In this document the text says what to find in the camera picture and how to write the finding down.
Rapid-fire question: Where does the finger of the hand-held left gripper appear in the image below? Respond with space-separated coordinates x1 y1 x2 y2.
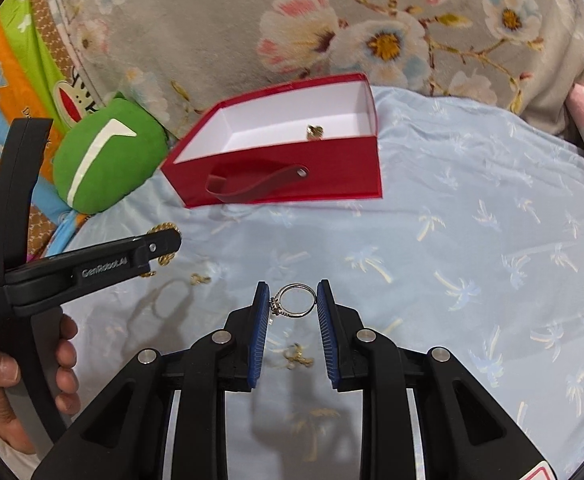
0 119 54 283
2 225 183 318

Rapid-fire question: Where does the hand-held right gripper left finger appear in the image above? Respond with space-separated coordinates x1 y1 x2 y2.
31 281 272 480

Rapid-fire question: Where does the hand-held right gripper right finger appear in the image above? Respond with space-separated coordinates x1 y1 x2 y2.
316 280 560 480

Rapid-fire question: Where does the silver ring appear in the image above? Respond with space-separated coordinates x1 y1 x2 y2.
269 283 318 318

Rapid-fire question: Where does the gold leaf bangle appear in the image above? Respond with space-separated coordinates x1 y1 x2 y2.
142 221 181 279

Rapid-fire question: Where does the red cardboard box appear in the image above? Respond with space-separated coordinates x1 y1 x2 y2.
160 73 384 209

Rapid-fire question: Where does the gold pearl earring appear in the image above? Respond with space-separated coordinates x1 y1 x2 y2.
281 342 315 370

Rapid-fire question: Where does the colourful cartoon printed cloth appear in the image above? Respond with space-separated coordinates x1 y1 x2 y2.
0 0 93 271

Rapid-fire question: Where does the green cushion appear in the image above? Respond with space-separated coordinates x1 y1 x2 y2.
52 91 169 216

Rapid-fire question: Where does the grey floral blanket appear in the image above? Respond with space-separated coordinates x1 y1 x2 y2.
42 0 584 141

